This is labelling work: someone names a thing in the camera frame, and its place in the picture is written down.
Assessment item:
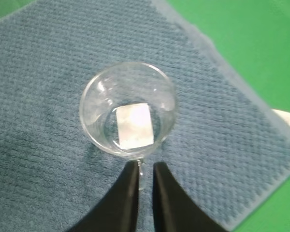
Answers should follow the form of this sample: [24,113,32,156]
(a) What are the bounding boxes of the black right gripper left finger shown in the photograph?
[70,161,139,232]

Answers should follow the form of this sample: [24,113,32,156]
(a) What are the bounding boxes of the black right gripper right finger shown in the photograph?
[152,162,225,232]

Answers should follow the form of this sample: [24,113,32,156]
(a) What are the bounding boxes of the transparent glass cup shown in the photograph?
[79,61,178,189]

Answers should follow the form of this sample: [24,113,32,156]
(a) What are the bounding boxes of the blue waffle towel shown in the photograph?
[0,0,290,232]

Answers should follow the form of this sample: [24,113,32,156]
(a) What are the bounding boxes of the white towel label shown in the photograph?
[273,109,290,126]

